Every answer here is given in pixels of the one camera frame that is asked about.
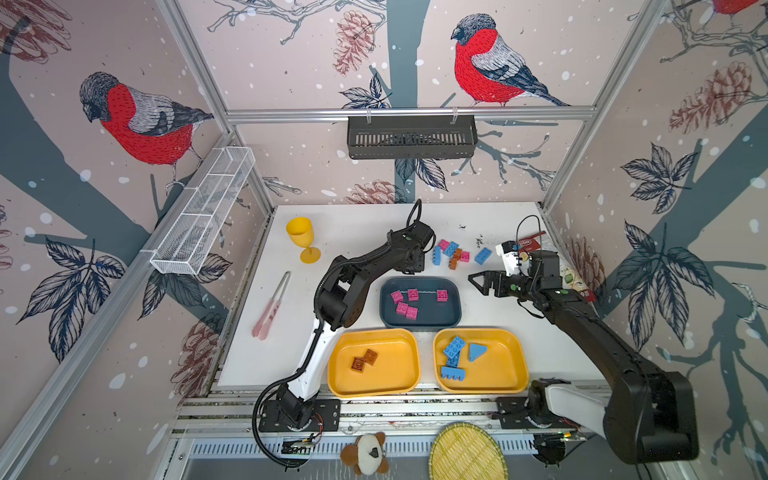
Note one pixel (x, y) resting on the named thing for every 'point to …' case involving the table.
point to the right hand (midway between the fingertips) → (480, 279)
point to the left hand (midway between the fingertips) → (414, 264)
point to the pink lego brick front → (402, 308)
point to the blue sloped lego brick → (475, 351)
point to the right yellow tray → (503, 368)
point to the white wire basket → (182, 251)
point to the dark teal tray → (431, 313)
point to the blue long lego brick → (453, 373)
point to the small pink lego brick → (411, 313)
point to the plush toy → (367, 454)
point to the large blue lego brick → (452, 352)
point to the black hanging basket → (412, 139)
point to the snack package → (541, 242)
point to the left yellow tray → (396, 370)
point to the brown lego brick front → (370, 356)
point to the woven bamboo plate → (465, 451)
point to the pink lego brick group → (465, 256)
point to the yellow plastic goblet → (301, 232)
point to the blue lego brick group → (449, 250)
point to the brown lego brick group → (456, 257)
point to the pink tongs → (261, 326)
